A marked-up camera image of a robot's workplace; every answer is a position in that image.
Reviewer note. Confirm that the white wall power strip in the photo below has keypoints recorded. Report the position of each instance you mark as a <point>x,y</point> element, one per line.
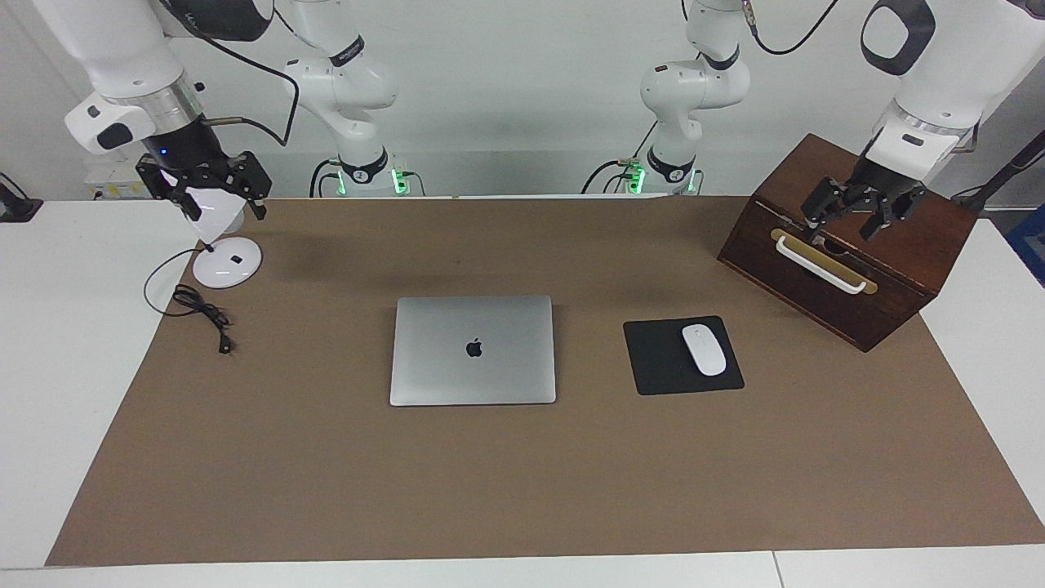
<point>114,188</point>

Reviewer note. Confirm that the silver grey laptop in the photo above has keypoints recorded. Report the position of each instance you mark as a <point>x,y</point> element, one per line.
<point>506,367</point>

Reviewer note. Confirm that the white desk lamp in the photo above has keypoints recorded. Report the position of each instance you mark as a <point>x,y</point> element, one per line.
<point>229,265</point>

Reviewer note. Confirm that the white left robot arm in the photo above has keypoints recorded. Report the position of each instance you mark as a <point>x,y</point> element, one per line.
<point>963,65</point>

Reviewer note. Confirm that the blue object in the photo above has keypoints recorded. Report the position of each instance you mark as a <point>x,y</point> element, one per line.
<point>1033,245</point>

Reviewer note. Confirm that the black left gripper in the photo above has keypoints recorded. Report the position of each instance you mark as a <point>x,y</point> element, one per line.
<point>886,184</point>

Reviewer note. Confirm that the dark brown wooden box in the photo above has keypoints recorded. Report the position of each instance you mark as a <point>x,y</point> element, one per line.
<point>857,269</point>

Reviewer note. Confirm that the black camera clamp mount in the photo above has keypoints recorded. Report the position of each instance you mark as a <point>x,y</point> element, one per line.
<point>16,211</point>
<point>992,188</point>

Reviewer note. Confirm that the white computer mouse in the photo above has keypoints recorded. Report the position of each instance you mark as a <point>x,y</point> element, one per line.
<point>704,349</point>

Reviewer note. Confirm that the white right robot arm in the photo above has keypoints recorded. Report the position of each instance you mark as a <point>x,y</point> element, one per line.
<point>122,49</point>

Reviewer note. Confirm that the brown table mat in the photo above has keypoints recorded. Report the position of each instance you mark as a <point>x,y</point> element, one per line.
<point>490,490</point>

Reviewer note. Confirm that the black mouse pad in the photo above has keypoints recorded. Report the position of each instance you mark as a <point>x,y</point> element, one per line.
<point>653,359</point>

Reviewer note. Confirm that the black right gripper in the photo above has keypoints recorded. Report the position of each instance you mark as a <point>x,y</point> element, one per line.
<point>188,155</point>

